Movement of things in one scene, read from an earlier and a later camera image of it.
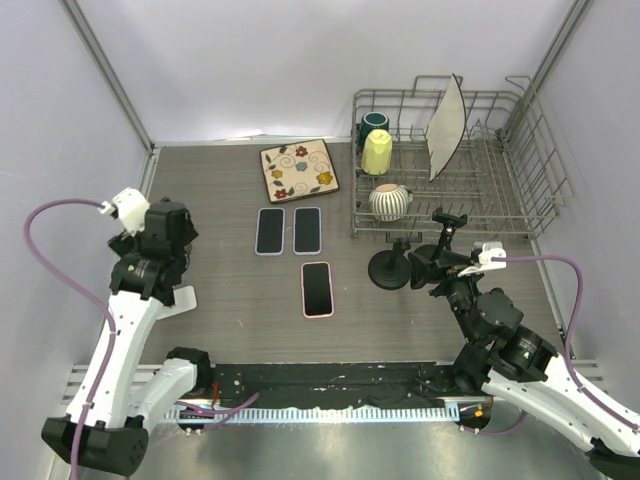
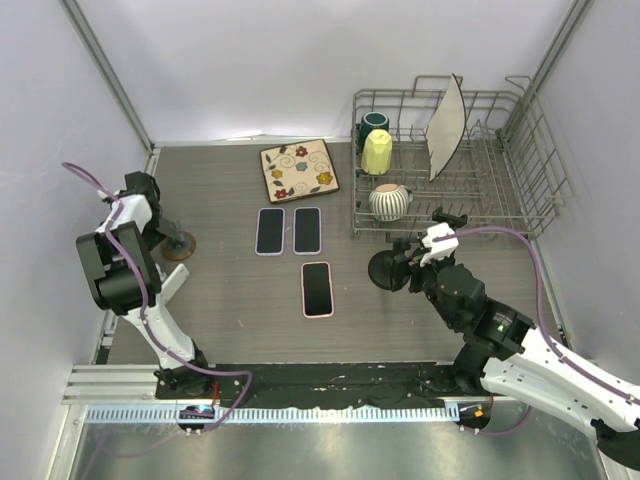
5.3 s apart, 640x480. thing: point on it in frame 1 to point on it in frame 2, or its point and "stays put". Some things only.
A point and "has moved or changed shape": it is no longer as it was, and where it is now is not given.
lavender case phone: (307, 231) stays put
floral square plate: (298, 170) stays put
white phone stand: (185, 300) has moved or changed shape
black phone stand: (391, 269) stays put
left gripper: (128, 246) to (155, 238)
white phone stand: (270, 231) stays put
